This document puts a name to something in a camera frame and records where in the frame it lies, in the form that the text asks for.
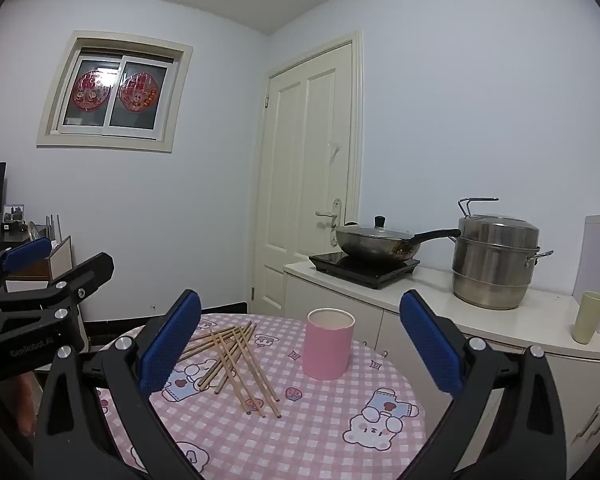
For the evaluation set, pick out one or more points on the red window decoration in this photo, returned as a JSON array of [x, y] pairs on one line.
[[90, 91], [137, 91]]

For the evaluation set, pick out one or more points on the pink checked tablecloth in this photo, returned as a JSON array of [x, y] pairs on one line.
[[330, 420]]

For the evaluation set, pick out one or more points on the bunch of wooden chopsticks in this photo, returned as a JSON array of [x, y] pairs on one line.
[[232, 355]]

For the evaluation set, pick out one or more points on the plain cardboard box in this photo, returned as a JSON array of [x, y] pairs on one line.
[[60, 262]]

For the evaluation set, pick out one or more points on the pink cup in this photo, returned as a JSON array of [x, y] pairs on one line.
[[327, 350]]

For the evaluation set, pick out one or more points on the white kitchen cabinet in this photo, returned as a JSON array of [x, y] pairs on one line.
[[540, 330]]

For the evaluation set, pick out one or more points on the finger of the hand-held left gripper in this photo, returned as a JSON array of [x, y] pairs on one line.
[[92, 267], [27, 253]]

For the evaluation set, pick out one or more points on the white framed window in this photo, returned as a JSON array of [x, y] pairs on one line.
[[115, 90]]

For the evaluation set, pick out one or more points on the wok with glass lid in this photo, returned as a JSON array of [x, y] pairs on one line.
[[365, 249]]

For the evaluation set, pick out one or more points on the black induction cooktop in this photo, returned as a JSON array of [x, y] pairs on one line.
[[370, 270]]

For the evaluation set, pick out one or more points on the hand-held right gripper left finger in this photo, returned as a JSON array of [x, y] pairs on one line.
[[170, 345]]

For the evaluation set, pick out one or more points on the pale green cup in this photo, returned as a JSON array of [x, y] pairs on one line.
[[590, 317]]

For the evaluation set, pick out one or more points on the grey metal rack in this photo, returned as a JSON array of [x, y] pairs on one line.
[[47, 230]]

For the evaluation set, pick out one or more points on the small photo frame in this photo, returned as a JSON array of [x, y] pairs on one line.
[[14, 213]]

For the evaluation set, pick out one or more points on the white door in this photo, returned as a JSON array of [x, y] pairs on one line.
[[290, 160]]

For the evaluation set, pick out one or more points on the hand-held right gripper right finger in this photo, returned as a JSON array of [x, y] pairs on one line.
[[430, 345]]

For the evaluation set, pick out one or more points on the white door hook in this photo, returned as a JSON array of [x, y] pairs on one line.
[[334, 149]]

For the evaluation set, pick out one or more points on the steel steamer pot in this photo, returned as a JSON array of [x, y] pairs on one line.
[[495, 265]]

